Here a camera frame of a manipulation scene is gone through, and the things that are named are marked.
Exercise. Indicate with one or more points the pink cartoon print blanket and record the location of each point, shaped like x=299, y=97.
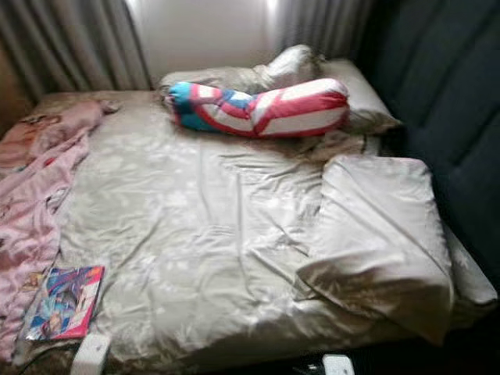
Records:
x=31, y=203

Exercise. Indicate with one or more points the colourful comic book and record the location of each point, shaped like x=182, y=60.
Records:
x=70, y=301

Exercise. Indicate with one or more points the grey pleated curtain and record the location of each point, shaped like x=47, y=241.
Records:
x=78, y=47
x=328, y=31

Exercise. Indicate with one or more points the grey floral bed sheet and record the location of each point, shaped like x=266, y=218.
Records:
x=203, y=234

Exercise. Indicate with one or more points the bright window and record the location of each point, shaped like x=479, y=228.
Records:
x=203, y=39

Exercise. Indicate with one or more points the rumpled beige pillow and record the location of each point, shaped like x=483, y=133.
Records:
x=250, y=76

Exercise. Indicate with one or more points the red white blue bolster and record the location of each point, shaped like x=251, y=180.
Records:
x=297, y=109

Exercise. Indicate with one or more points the flat grey floral pillow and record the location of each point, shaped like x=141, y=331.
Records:
x=371, y=101

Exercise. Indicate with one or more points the dark upholstered headboard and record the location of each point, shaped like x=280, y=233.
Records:
x=445, y=94

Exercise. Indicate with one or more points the dark bed base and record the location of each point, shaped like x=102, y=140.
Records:
x=437, y=355

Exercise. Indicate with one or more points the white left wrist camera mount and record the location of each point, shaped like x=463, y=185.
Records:
x=91, y=355

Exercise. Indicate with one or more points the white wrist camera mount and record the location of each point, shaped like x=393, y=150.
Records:
x=338, y=366
x=91, y=355

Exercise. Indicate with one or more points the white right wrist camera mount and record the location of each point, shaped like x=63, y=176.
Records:
x=338, y=366

